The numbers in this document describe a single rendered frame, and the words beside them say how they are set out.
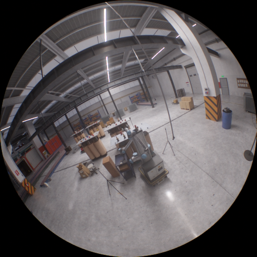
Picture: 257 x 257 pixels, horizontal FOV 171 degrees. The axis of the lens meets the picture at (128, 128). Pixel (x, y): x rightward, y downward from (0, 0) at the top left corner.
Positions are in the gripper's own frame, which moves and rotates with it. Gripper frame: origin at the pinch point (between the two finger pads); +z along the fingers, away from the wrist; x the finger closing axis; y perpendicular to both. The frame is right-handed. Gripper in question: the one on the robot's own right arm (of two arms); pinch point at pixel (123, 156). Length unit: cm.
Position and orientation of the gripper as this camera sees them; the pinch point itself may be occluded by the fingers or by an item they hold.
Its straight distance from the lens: 298.1
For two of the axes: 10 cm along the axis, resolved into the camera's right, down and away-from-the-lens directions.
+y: 1.4, 3.0, -9.4
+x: 9.1, -4.0, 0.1
